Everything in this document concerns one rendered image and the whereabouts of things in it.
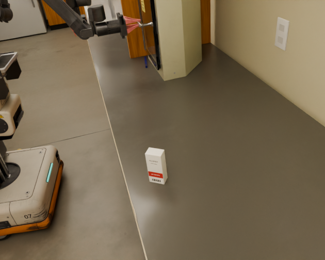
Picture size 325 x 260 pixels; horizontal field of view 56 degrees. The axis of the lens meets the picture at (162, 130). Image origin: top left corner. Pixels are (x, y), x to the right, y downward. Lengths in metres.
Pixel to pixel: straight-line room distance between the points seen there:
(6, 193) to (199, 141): 1.42
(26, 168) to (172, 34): 1.39
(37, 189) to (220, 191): 1.42
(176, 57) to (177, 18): 0.17
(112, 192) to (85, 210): 0.22
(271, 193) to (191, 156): 0.27
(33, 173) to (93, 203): 0.44
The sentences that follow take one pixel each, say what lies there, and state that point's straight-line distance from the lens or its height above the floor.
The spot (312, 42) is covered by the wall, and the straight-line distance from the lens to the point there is 1.21.
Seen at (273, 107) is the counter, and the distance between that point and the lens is 1.25.
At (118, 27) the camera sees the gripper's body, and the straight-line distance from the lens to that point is 1.43.
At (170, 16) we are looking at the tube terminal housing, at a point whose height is 1.23.
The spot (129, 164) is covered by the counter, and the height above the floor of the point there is 0.94.
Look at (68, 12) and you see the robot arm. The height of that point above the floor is 1.29.
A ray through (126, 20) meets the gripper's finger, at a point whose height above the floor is 1.22.
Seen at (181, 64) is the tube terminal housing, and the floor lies 1.00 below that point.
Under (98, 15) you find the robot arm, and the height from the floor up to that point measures 1.27.
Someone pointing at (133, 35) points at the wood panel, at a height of 1.06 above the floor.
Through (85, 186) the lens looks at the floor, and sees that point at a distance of 2.38.
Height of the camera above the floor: 1.58
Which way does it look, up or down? 35 degrees down
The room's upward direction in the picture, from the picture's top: 7 degrees counter-clockwise
